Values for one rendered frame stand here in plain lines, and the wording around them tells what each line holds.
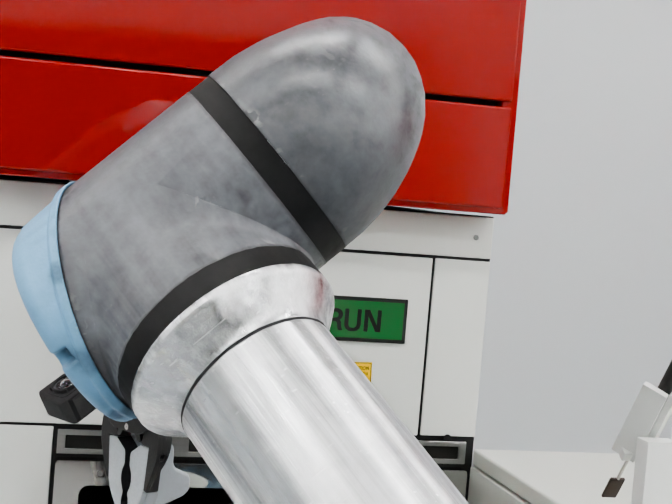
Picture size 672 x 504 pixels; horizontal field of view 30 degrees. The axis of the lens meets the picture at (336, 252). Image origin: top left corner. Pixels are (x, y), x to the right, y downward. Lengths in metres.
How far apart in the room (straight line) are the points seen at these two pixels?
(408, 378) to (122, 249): 0.79
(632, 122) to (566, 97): 0.18
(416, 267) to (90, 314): 0.77
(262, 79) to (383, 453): 0.20
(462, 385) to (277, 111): 0.81
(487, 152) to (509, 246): 1.68
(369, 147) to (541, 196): 2.40
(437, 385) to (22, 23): 0.57
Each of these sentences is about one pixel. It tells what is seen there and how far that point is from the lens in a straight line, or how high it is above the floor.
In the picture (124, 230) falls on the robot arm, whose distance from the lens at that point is 0.61.
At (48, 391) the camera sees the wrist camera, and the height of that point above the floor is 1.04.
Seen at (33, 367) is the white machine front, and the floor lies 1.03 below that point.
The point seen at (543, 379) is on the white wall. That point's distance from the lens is 3.06.
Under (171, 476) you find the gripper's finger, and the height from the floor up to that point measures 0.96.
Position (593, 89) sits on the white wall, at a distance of 3.07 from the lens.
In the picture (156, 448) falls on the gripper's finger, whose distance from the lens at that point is 1.14.
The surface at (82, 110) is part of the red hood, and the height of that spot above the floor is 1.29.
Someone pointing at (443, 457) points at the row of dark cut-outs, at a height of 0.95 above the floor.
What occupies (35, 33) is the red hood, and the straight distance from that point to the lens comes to 1.24.
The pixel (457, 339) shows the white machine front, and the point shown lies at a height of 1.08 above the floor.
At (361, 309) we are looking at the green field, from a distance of 1.34.
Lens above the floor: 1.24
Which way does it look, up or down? 3 degrees down
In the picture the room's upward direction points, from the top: 5 degrees clockwise
